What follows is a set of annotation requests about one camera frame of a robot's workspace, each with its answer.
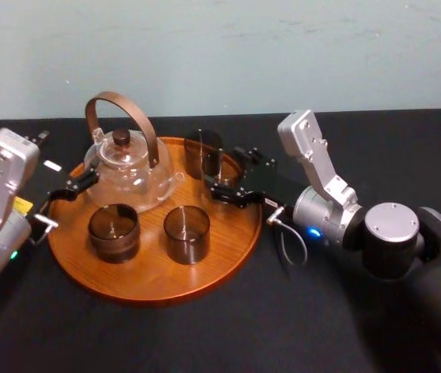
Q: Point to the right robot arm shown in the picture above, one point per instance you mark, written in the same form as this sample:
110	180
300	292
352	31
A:
391	233

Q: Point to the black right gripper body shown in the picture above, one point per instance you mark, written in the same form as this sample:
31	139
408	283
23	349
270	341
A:
270	182

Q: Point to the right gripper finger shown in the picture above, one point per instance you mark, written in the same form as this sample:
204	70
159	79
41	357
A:
248	155
235	196

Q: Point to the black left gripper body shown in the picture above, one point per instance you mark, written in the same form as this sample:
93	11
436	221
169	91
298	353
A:
43	182

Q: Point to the black table cloth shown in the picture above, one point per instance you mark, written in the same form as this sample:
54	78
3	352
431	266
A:
204	338

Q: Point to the smoky glass cup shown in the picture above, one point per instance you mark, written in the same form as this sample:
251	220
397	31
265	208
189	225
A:
113	246
187	246
194	155

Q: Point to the round wooden tray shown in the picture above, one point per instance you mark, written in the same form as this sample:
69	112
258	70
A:
158	281

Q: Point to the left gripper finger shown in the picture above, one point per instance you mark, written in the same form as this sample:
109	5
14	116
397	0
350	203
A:
78	184
40	139

